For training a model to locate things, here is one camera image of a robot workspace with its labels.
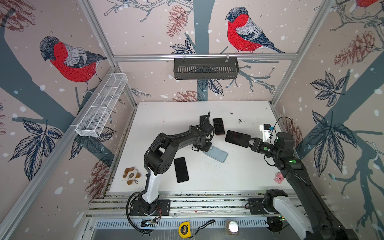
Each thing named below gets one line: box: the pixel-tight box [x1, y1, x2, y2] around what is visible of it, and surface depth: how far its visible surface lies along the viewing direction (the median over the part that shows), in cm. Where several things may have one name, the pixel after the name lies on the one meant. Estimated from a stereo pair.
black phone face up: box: [174, 157, 189, 183], surface depth 89 cm
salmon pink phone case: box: [213, 118, 226, 136], surface depth 109 cm
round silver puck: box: [226, 220, 240, 235], surface depth 61 cm
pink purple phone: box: [213, 118, 225, 136], surface depth 109 cm
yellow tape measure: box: [178, 221, 192, 239], surface depth 67 cm
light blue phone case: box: [203, 145, 228, 163], surface depth 94 cm
